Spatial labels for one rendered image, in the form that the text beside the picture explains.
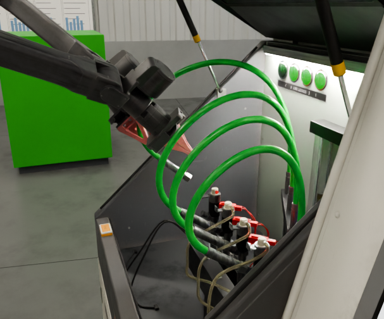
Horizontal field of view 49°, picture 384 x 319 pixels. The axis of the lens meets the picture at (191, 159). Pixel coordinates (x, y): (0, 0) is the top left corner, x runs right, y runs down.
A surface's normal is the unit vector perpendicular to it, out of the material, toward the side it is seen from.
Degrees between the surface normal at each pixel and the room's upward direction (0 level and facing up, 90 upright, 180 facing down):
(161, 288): 0
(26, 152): 90
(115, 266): 0
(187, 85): 90
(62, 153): 90
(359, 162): 76
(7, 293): 0
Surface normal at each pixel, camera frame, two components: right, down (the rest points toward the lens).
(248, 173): 0.32, 0.33
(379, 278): -0.92, -0.12
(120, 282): 0.00, -0.94
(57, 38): -0.29, -0.07
